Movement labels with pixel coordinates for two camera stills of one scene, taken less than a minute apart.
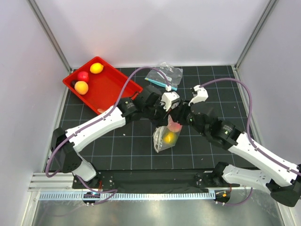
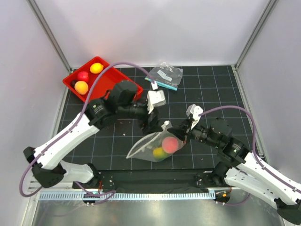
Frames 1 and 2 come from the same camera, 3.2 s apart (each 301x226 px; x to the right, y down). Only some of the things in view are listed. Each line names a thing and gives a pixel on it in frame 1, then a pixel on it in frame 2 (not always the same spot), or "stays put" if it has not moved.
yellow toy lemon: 96,68 stays put
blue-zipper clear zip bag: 173,74 stays put
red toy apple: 83,76 stays put
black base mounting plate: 156,181 stays put
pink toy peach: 174,127 -> 170,144
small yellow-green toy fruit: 169,137 -> 159,154
